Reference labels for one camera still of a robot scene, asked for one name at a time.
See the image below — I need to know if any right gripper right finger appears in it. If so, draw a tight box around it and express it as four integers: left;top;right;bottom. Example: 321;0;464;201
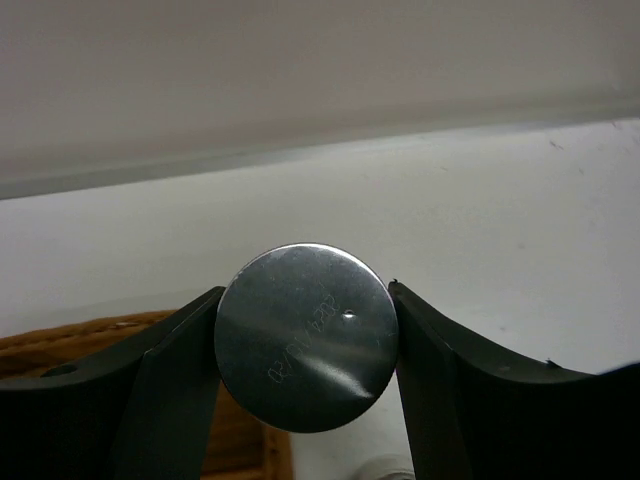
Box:
389;282;639;479

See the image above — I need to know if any black cap spice bottle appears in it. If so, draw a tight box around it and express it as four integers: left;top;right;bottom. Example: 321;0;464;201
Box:
353;455;416;480

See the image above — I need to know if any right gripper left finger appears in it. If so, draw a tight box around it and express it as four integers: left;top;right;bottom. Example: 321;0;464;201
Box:
1;287;223;479

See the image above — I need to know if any brown wicker divided tray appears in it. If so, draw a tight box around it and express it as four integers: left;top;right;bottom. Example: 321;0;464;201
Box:
1;310;293;479

